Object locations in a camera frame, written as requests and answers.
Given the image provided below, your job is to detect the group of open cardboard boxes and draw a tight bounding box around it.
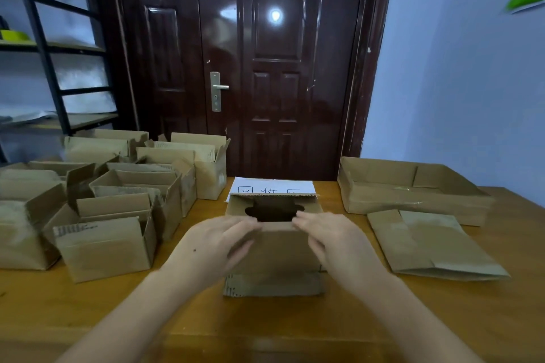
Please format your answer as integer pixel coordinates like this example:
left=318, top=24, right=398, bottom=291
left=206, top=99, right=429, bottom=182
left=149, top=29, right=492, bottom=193
left=0, top=129, right=231, bottom=284

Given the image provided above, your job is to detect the yellow-green item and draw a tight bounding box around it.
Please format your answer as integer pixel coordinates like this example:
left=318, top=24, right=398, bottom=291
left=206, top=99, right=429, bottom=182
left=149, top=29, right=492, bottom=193
left=0, top=16, right=33, bottom=43

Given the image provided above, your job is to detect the silver door handle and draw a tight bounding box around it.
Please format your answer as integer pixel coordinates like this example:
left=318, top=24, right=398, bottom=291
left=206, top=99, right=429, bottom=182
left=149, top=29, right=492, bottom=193
left=209, top=72, right=230, bottom=113

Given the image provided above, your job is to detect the person's right hand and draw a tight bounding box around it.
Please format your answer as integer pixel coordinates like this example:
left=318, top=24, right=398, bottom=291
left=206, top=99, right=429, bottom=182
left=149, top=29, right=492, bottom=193
left=292, top=210, right=386, bottom=292

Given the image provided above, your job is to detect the wide shallow cardboard tray box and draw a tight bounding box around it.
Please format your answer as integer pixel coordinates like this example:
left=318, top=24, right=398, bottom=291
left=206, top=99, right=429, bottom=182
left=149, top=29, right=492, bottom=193
left=337, top=156, right=495, bottom=227

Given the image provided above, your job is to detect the person's left hand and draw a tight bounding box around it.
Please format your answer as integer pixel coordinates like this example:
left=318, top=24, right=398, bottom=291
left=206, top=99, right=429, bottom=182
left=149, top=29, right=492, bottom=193
left=164, top=216, right=263, bottom=292

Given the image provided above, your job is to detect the white paper sheet with writing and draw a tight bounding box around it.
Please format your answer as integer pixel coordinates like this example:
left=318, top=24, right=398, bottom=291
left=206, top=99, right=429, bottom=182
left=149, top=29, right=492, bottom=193
left=225, top=177, right=318, bottom=204

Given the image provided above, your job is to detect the person's right forearm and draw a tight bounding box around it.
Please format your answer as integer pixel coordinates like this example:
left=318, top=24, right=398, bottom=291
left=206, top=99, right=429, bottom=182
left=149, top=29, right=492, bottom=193
left=341, top=273, right=485, bottom=363

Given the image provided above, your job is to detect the dark brown glossy door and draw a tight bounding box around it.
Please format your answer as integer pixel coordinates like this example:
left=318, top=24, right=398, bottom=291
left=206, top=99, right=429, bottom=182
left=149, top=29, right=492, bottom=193
left=106, top=0, right=399, bottom=182

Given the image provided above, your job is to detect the black metal shelf rack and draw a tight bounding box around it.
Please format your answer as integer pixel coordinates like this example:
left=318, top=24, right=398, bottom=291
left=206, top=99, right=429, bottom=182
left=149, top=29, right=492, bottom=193
left=0, top=0, right=121, bottom=164

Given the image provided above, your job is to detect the small brown cardboard box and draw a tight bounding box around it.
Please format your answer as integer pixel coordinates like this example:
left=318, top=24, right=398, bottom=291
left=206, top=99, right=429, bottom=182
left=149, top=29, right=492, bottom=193
left=222, top=195, right=327, bottom=298

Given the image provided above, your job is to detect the flattened brown cardboard box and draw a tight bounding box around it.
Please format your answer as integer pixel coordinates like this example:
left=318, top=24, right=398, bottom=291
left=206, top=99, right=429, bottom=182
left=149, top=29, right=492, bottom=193
left=367, top=209, right=511, bottom=282

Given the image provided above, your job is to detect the person's left forearm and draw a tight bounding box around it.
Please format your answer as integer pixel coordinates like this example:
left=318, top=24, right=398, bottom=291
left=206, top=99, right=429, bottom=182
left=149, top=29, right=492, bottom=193
left=55, top=264, right=202, bottom=363

